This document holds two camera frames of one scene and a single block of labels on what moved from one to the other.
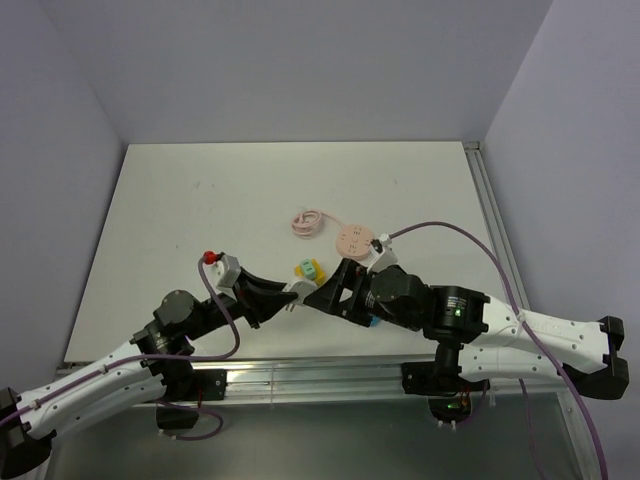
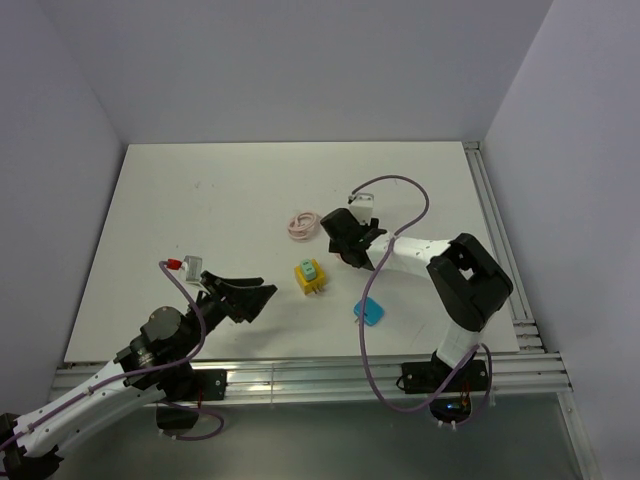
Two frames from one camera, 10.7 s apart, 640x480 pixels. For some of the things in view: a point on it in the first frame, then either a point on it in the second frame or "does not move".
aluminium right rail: x=496 y=223 does not move
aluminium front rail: x=310 y=380 does not move
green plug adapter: x=307 y=266 does not move
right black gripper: x=352 y=275 -> x=367 y=228
